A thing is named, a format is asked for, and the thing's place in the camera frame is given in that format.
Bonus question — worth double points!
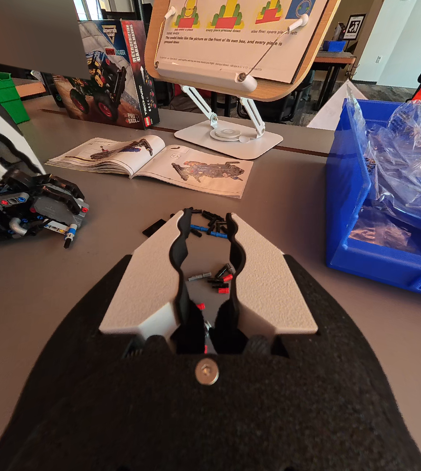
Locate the green plastic bin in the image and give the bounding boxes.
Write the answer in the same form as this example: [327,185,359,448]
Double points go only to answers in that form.
[0,70,30,124]

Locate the open instruction booklet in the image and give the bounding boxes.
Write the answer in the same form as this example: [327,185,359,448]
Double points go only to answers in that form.
[45,134,254,200]

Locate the black white tag poster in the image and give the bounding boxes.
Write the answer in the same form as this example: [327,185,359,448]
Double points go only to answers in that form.
[345,14,366,40]

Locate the clear plastic bags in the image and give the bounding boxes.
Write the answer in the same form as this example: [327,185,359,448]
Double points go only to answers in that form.
[345,83,421,254]

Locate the white sheet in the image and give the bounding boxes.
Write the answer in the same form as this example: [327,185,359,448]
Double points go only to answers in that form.
[306,81,369,131]

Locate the lego truck model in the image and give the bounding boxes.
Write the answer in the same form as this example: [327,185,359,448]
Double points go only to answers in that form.
[0,167,90,250]

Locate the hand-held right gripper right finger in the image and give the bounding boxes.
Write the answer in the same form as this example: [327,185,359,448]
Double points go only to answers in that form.
[208,212,319,355]

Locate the black flat lego panel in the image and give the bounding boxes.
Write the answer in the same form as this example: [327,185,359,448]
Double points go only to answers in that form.
[142,218,167,236]

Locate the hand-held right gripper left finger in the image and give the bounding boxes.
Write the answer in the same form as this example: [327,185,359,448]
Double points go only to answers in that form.
[99,208,211,355]

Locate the blue plastic bin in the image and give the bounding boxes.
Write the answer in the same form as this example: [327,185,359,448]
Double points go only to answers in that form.
[325,97,421,300]

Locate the red lego pins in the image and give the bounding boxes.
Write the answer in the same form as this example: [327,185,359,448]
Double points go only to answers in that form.
[196,263,237,354]

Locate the white wooden book stand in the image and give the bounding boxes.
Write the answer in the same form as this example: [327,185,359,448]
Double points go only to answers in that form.
[144,0,341,160]

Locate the background wooden table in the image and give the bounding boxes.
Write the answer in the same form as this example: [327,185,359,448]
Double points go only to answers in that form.
[315,52,356,111]

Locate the printed instruction sheet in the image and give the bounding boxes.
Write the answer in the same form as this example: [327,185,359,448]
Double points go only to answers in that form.
[154,0,329,84]

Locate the lego set box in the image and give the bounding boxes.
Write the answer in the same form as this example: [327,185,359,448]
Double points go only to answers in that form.
[50,19,161,130]

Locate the black device with green display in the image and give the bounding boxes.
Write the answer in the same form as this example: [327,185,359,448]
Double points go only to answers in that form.
[50,74,65,109]

